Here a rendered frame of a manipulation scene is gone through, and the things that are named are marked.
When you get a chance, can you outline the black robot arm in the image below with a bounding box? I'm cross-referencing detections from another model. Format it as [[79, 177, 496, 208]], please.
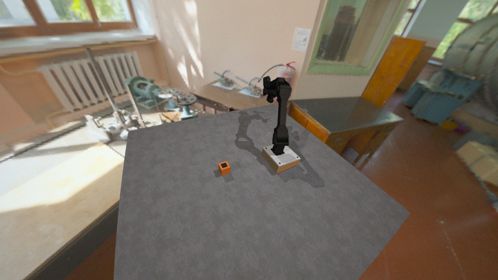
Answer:
[[263, 76, 291, 156]]

